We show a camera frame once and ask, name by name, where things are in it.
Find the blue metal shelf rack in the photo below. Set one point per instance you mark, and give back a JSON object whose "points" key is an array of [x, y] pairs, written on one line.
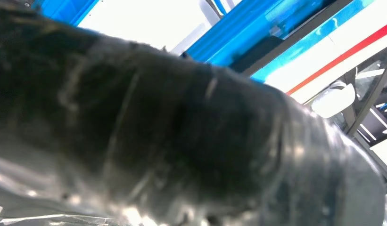
{"points": [[218, 43]]}

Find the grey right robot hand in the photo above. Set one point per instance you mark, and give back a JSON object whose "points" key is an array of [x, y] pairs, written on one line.
{"points": [[149, 124]]}

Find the black plastic license plate frame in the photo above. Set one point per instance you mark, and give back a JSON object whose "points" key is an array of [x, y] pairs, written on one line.
{"points": [[259, 53]]}

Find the white car with red stripe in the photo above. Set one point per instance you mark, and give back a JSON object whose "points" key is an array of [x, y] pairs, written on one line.
{"points": [[305, 70]]}

